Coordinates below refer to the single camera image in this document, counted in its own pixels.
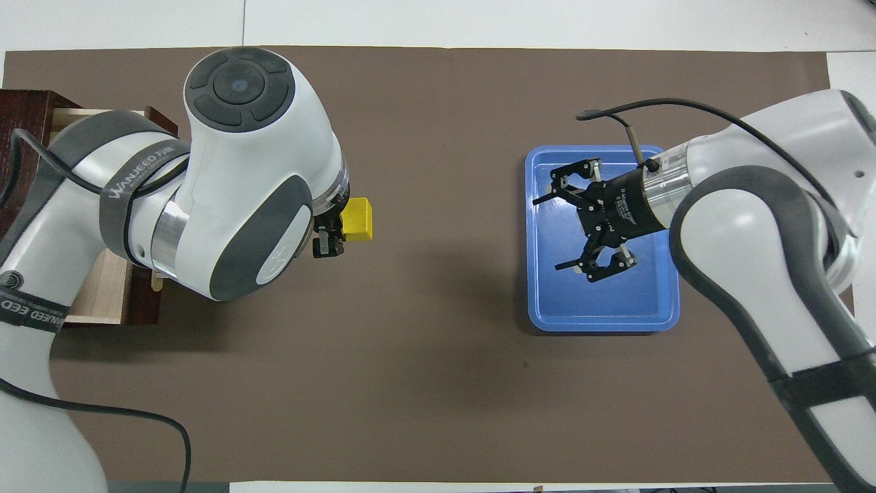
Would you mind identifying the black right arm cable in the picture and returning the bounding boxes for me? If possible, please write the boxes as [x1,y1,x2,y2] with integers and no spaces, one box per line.
[576,98,839,206]

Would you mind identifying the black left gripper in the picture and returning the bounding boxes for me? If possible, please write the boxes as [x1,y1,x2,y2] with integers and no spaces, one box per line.
[313,207,346,260]

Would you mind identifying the brown table mat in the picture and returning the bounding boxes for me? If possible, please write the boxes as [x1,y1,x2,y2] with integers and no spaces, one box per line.
[3,47,856,483]

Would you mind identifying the dark wooden drawer cabinet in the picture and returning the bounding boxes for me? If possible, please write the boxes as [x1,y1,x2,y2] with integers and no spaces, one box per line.
[0,89,84,237]

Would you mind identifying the blue plastic tray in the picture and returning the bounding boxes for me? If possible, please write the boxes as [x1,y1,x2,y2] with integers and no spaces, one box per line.
[525,144,682,334]

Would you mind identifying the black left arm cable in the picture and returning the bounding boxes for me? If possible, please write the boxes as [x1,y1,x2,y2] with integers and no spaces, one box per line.
[0,129,192,493]

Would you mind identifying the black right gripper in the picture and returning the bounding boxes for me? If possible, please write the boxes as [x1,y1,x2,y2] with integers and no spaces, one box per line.
[532,157,668,283]

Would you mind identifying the wooden drawer with white handle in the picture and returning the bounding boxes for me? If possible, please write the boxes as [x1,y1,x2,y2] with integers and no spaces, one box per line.
[48,106,179,327]

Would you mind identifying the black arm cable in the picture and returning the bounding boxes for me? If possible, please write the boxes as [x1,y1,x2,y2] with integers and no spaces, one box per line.
[0,129,192,493]
[576,98,839,206]

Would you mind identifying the yellow cube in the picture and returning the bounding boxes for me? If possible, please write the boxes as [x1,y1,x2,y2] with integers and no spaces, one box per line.
[341,197,374,242]

